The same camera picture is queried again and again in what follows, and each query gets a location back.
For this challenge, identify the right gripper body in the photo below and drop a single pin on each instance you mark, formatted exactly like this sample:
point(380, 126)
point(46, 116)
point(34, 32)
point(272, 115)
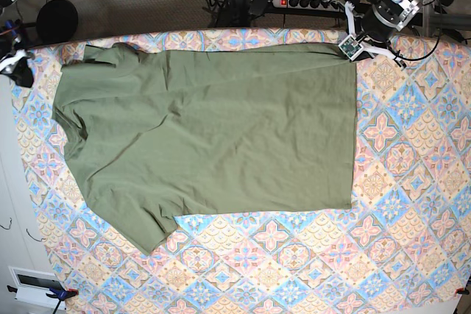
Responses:
point(12, 52)

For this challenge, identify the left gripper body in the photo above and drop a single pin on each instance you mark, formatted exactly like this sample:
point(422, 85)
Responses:
point(371, 35)

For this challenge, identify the green t-shirt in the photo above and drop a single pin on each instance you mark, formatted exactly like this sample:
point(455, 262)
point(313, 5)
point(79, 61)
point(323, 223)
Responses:
point(152, 137)

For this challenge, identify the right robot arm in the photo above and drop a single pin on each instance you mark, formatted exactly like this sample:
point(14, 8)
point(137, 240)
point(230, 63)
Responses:
point(4, 5)

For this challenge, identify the black round stool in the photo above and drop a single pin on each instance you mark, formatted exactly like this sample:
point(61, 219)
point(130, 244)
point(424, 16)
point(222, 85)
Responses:
point(57, 22)

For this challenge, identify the white power strip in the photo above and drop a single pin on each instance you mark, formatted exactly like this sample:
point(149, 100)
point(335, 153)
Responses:
point(331, 5)

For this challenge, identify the patterned tablecloth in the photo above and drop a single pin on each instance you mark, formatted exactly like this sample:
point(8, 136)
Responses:
point(404, 244)

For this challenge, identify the blue clamp bottom left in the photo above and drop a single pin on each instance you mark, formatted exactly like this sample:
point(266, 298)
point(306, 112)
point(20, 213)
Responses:
point(59, 293)

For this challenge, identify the orange clamp bottom right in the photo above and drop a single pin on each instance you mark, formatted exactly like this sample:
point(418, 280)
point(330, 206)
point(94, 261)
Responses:
point(463, 291)

